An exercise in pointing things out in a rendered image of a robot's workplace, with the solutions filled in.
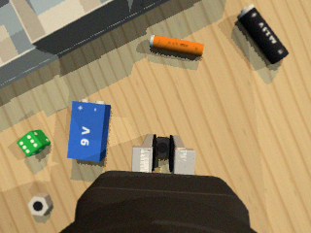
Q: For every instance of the green die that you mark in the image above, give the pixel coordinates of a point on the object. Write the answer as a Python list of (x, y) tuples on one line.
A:
[(33, 142)]

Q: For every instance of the dark grey hex nut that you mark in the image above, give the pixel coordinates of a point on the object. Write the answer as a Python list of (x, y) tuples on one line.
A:
[(162, 147)]

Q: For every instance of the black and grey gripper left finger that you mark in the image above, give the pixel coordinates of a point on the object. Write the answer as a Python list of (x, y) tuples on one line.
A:
[(144, 157)]

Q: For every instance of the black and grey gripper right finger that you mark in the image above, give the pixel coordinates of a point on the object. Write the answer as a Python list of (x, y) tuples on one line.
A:
[(181, 160)]

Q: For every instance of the blue 9v battery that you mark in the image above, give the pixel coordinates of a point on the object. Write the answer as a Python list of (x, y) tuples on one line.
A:
[(89, 127)]

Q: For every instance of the orange aaa battery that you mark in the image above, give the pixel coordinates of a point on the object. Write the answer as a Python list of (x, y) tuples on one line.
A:
[(175, 45)]

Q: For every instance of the black aa battery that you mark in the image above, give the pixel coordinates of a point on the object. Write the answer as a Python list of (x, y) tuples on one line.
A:
[(262, 34)]

